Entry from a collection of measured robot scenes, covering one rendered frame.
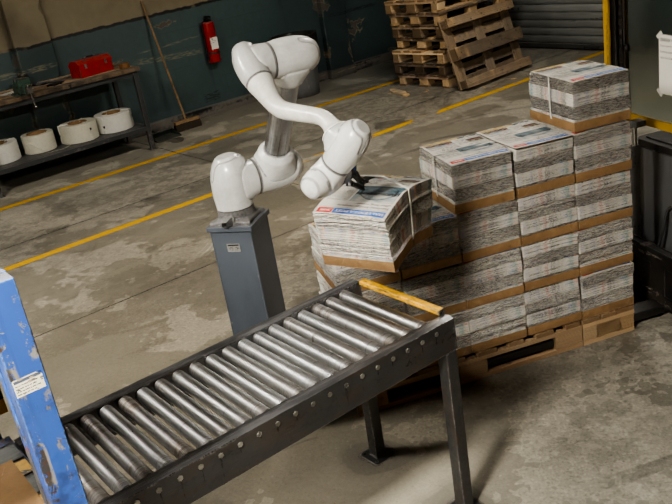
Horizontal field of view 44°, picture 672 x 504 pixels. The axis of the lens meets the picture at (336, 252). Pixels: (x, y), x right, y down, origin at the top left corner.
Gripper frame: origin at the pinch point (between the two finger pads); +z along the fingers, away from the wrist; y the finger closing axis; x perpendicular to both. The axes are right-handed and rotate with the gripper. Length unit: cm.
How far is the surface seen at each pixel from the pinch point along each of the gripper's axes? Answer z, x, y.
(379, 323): -26, 13, 52
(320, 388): -69, 13, 55
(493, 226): 78, 18, 50
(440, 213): 66, -1, 42
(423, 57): 661, -264, 51
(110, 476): -123, -23, 60
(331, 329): -33, -2, 53
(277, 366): -59, -8, 56
